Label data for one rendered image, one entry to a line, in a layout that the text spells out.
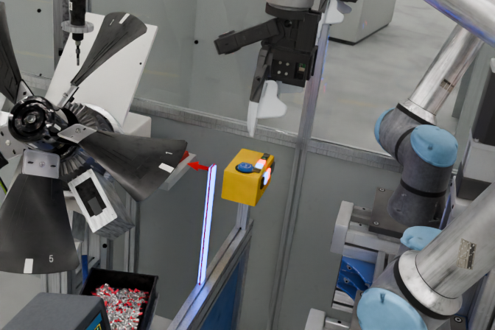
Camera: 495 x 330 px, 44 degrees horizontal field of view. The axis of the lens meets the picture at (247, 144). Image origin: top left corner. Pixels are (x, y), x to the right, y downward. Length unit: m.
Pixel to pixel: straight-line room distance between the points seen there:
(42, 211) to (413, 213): 0.90
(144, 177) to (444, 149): 0.72
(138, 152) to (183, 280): 1.16
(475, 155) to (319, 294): 1.22
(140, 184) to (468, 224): 0.75
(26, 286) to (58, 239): 1.47
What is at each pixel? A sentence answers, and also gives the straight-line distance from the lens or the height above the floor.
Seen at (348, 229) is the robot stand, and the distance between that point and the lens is 1.65.
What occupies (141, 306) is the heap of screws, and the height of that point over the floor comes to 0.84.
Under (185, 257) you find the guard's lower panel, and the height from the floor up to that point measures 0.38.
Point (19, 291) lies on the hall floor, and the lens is 2.95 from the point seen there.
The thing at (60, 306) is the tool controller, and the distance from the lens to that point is 0.90.
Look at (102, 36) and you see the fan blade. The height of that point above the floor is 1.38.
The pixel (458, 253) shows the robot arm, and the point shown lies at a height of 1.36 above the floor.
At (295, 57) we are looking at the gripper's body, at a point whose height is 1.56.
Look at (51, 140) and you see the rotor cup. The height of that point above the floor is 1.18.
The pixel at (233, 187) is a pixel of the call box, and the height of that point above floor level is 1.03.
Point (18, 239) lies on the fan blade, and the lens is 1.49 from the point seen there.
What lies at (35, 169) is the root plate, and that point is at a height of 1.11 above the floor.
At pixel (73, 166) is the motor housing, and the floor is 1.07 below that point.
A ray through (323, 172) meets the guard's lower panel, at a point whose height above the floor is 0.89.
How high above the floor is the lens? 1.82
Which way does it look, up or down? 25 degrees down
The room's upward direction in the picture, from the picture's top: 7 degrees clockwise
